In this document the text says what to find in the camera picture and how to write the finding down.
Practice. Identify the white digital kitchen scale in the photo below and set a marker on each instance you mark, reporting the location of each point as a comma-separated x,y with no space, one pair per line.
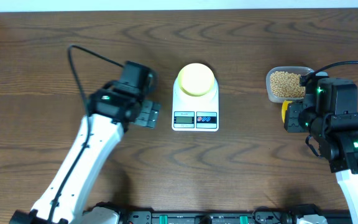
195,113

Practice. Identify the yellow measuring scoop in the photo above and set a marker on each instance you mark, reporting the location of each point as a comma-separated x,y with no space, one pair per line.
284,109

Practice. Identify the black mounting rail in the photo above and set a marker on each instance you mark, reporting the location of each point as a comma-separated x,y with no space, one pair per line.
306,213

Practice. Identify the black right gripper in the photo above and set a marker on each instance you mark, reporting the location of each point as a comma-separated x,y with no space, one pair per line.
291,122

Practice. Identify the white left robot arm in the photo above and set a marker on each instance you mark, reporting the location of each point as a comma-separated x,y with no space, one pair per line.
110,110

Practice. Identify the pale yellow bowl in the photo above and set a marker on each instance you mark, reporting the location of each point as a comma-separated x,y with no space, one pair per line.
196,79

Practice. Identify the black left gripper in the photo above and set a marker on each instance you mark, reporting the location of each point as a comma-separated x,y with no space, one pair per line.
150,113

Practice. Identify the clear container of soybeans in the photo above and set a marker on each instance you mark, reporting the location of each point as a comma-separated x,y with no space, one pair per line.
283,83

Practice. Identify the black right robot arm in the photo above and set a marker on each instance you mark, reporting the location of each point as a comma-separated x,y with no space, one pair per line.
328,113

